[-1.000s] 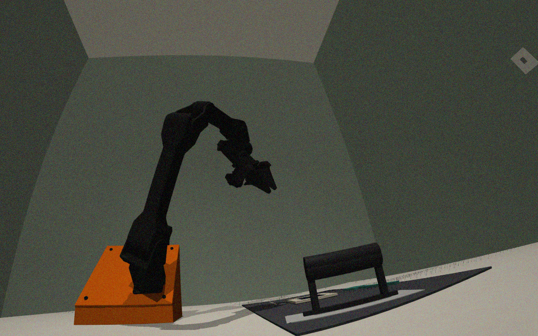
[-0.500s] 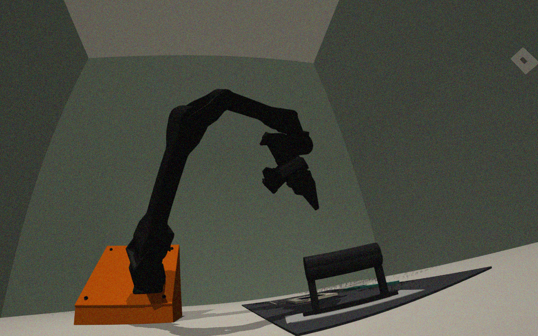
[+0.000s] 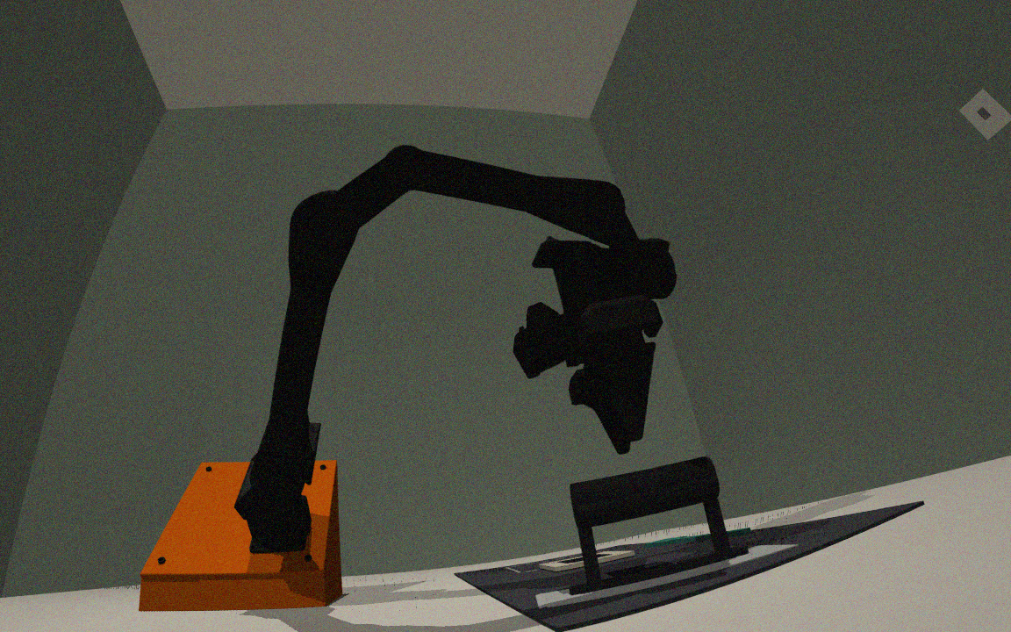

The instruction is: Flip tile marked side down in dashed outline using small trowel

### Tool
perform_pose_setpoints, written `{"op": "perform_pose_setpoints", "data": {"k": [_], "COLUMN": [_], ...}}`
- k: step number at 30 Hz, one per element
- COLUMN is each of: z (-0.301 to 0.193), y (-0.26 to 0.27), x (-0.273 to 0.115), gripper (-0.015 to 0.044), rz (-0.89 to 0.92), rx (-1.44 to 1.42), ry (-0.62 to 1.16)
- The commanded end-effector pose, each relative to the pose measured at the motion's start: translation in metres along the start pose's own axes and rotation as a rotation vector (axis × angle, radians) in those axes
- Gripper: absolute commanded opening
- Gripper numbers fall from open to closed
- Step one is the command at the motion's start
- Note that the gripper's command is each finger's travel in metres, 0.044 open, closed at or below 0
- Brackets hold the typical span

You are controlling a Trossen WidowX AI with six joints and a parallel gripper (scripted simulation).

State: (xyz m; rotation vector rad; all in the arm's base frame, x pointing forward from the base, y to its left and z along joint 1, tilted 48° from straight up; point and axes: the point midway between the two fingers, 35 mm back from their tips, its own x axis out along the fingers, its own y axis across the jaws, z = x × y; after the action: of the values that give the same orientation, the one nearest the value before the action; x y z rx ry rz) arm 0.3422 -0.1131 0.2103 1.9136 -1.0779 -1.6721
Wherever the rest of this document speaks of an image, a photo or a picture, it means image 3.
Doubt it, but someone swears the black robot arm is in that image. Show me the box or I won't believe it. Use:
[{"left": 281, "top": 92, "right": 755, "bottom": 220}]
[{"left": 234, "top": 145, "right": 677, "bottom": 554}]

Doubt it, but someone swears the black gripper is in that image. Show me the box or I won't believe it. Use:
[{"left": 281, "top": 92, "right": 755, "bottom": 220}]
[{"left": 562, "top": 281, "right": 663, "bottom": 455}]

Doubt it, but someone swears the black trowel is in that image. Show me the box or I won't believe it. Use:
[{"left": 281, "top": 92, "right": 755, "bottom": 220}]
[{"left": 535, "top": 456, "right": 799, "bottom": 609}]

